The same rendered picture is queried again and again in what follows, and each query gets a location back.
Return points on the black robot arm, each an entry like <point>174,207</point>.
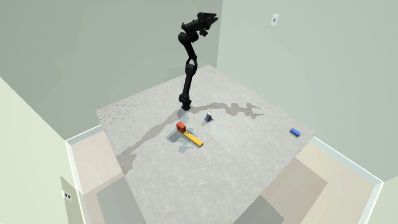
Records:
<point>186,39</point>

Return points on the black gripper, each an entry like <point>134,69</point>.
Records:
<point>206,19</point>

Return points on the blue flat bar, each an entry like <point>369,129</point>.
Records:
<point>296,133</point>

